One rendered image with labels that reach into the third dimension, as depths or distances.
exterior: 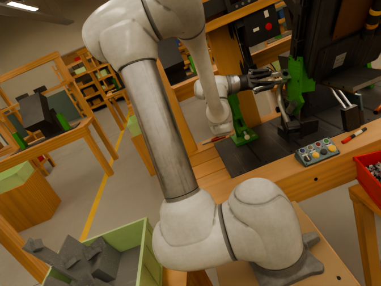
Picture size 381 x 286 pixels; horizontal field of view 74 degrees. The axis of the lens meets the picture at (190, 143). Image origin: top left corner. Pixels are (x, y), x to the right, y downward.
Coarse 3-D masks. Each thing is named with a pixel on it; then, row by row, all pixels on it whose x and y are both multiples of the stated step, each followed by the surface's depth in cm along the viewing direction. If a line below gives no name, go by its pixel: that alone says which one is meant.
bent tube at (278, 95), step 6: (282, 72) 119; (288, 72) 119; (282, 78) 118; (288, 78) 118; (282, 84) 124; (276, 90) 129; (276, 96) 130; (282, 102) 128; (282, 108) 126; (282, 114) 125; (288, 120) 123
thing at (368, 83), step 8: (344, 72) 112; (352, 72) 109; (360, 72) 106; (368, 72) 103; (376, 72) 100; (328, 80) 111; (336, 80) 108; (344, 80) 105; (352, 80) 102; (360, 80) 99; (368, 80) 97; (376, 80) 96; (336, 88) 107; (344, 88) 101; (352, 88) 97; (360, 88) 97
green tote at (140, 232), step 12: (120, 228) 105; (132, 228) 105; (144, 228) 98; (84, 240) 107; (108, 240) 107; (120, 240) 107; (132, 240) 108; (144, 240) 92; (144, 252) 88; (144, 264) 85; (156, 264) 96; (60, 276) 102; (144, 276) 82; (156, 276) 92
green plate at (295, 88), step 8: (288, 64) 119; (296, 64) 112; (296, 72) 113; (304, 72) 111; (288, 80) 122; (296, 80) 114; (304, 80) 113; (312, 80) 113; (288, 88) 123; (296, 88) 115; (304, 88) 114; (312, 88) 114; (288, 96) 124; (296, 96) 116
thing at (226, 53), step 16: (208, 0) 128; (208, 32) 134; (224, 32) 135; (224, 48) 138; (160, 64) 138; (224, 64) 141; (240, 96) 150; (176, 112) 149; (256, 112) 155; (192, 144) 158
